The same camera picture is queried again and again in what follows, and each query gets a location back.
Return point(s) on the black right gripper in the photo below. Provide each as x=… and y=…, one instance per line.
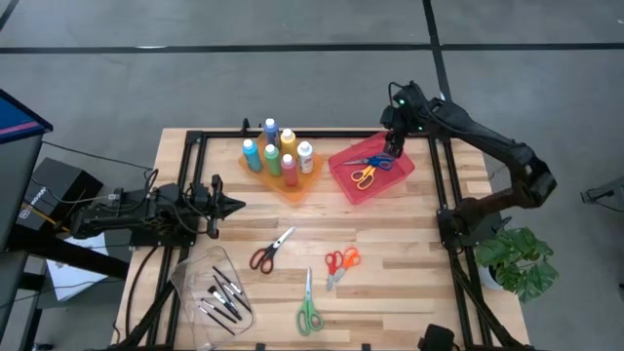
x=401, y=119

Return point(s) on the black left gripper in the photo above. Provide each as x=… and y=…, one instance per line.
x=201, y=206

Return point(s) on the teal paint bottle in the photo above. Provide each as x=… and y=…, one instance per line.
x=252, y=158

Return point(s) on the green paint bottle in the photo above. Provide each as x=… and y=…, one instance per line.
x=272, y=163

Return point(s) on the thin black paintbrush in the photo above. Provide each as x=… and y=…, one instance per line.
x=217, y=320
x=219, y=310
x=224, y=292
x=226, y=279
x=239, y=298

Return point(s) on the pink paint bottle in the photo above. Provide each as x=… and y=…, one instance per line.
x=289, y=173

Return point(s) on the blue paint bottle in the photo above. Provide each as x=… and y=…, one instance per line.
x=271, y=132

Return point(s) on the yellow paint bottle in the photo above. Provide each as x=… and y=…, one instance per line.
x=288, y=145

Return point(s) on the white paint bottle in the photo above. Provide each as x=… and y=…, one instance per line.
x=305, y=160

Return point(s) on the wide black paintbrush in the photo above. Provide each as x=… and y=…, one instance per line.
x=229, y=308

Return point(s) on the small orange scissors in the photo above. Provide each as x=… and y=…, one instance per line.
x=342, y=269

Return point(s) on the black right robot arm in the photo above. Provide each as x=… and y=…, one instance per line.
x=487, y=139

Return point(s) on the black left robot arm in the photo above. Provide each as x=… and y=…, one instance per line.
x=127, y=214

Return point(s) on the pink translucent plastic bin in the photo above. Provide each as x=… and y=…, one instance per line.
x=390, y=185

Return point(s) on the dark red black scissors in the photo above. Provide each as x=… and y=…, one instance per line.
x=273, y=246

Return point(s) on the orange translucent plastic bin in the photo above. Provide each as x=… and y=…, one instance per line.
x=295, y=194

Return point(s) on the clear plastic bin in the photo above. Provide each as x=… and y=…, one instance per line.
x=195, y=292

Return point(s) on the black stand beam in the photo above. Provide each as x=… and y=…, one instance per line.
x=73, y=253

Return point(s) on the black equipment box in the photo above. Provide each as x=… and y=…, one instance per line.
x=63, y=180

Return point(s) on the white paper sheet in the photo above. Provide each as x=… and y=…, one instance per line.
x=73, y=283

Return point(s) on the green plant in white pot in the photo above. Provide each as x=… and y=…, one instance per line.
x=517, y=263

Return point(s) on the black rounded object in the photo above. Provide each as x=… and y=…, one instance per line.
x=436, y=339

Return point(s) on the grey chair base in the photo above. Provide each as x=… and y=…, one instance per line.
x=609, y=190

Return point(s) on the monitor with blue screen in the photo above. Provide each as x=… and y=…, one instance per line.
x=19, y=122

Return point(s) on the black frame hook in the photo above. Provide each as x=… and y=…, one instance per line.
x=245, y=121

